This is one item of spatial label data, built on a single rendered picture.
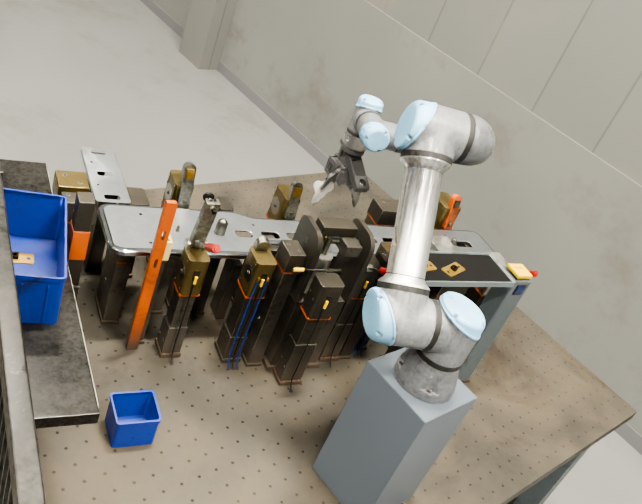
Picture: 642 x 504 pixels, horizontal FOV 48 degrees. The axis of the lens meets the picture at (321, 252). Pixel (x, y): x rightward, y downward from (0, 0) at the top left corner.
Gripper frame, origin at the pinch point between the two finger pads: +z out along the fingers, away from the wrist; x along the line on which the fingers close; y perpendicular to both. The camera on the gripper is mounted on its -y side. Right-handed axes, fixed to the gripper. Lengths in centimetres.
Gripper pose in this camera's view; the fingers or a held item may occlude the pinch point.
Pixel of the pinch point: (333, 207)
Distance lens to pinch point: 219.9
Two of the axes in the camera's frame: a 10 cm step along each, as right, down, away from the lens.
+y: -3.8, -6.0, 7.0
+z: -3.2, 8.0, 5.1
